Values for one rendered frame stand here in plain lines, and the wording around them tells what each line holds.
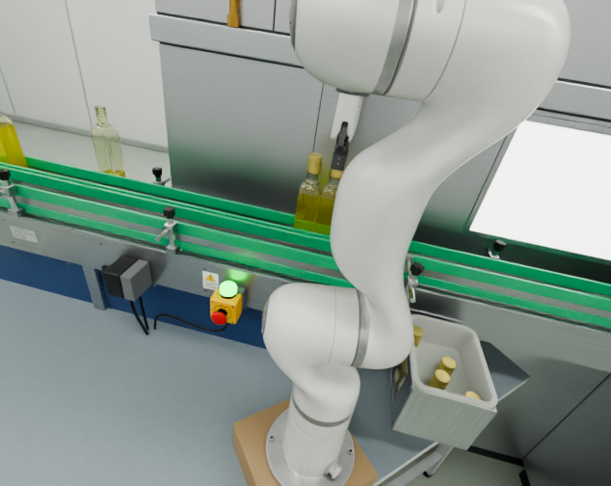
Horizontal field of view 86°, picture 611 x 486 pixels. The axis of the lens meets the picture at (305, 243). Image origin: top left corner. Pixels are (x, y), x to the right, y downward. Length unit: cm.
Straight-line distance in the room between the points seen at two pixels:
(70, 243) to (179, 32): 64
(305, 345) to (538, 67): 39
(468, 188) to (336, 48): 76
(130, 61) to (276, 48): 397
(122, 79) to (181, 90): 388
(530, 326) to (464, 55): 86
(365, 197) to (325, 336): 22
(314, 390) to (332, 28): 47
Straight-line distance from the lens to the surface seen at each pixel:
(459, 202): 101
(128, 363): 108
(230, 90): 103
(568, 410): 175
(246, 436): 83
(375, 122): 92
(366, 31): 29
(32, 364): 117
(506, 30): 32
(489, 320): 103
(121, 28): 485
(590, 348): 117
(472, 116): 33
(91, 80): 525
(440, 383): 83
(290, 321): 47
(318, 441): 68
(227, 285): 85
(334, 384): 59
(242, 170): 107
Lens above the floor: 158
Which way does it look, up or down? 32 degrees down
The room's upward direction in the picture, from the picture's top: 9 degrees clockwise
